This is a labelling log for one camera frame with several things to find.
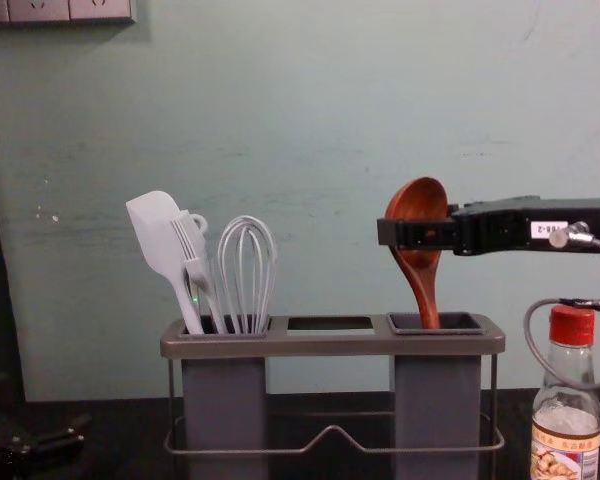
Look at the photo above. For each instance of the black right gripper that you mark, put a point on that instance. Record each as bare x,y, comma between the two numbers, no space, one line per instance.
500,225

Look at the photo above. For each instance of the brown wooden spoon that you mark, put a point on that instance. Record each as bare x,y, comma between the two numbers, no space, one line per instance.
420,197

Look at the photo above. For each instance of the black table cloth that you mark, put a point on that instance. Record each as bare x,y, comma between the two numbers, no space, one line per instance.
110,440

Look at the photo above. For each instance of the grey metal utensil rack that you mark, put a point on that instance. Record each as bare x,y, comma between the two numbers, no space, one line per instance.
330,338

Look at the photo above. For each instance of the grey plastic utensil cup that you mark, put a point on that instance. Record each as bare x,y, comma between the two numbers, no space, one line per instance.
225,400
435,400

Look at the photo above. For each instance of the light grey whisk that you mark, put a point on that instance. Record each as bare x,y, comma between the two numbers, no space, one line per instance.
247,260

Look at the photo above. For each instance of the red bottle cap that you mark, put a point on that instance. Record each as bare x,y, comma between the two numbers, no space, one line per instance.
572,325

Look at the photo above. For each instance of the light grey slotted turner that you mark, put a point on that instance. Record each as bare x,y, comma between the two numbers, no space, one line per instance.
196,250

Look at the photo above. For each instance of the clear bottle with printed label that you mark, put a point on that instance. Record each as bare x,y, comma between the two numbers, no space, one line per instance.
567,400

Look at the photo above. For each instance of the white silicone spatula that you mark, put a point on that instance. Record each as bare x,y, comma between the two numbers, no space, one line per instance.
152,220

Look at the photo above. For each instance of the grey wall socket panel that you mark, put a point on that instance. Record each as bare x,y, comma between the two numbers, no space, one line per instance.
55,10

